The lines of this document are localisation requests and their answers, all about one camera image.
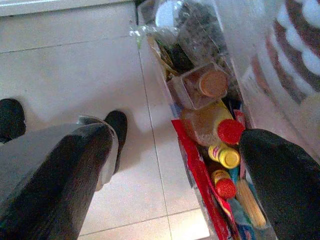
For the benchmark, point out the yellow bottle small red cap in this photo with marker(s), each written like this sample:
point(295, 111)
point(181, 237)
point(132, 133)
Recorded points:
point(225, 186)

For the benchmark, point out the blue packet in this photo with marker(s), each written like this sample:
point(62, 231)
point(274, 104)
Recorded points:
point(241, 220)

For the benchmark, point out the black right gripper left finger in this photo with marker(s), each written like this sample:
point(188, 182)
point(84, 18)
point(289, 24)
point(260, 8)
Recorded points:
point(57, 190)

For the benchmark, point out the silver robot leg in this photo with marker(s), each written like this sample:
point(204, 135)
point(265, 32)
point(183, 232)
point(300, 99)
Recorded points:
point(20, 152)

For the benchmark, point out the square jar brown lid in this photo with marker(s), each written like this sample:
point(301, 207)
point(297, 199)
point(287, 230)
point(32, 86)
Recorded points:
point(207, 85)

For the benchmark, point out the yellow bottle large red cap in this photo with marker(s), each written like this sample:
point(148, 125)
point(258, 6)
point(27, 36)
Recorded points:
point(207, 125)

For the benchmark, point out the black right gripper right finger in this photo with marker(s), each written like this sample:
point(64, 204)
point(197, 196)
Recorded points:
point(282, 180)

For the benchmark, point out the clear fridge door bin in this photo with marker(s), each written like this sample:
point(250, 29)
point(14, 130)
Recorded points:
point(185, 160)

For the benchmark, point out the black robot foot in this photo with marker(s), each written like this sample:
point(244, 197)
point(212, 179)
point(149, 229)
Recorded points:
point(119, 130)
point(11, 120)

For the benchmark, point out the red flat package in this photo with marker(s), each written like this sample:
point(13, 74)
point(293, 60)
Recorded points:
point(197, 165)

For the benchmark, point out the white round lid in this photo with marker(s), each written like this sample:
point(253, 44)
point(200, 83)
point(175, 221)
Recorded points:
point(165, 13)

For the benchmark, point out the white fridge door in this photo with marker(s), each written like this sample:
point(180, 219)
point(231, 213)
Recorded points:
point(275, 75)

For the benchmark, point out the spaghetti pack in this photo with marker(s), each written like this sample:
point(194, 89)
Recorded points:
point(250, 202)

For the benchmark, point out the clear bag dark contents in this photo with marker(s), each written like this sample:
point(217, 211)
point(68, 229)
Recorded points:
point(195, 37)

